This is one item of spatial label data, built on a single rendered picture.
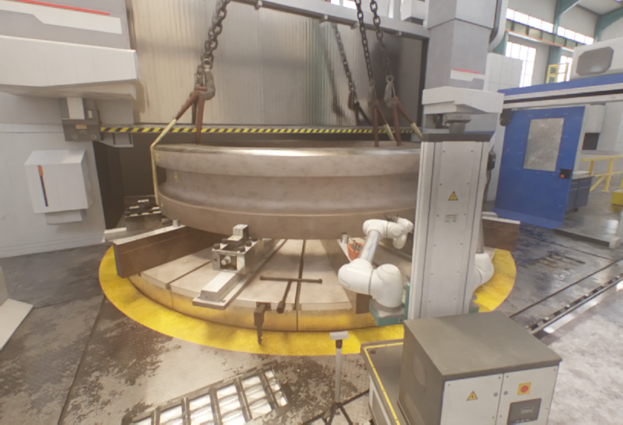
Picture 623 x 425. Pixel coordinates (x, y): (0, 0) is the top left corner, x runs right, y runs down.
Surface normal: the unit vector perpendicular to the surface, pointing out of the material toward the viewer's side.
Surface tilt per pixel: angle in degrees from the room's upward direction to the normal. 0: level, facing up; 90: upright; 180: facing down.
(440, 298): 90
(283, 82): 90
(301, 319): 90
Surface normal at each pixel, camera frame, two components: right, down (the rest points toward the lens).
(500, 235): -0.59, 0.16
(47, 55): 0.46, 0.18
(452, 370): 0.00, -0.98
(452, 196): 0.15, 0.20
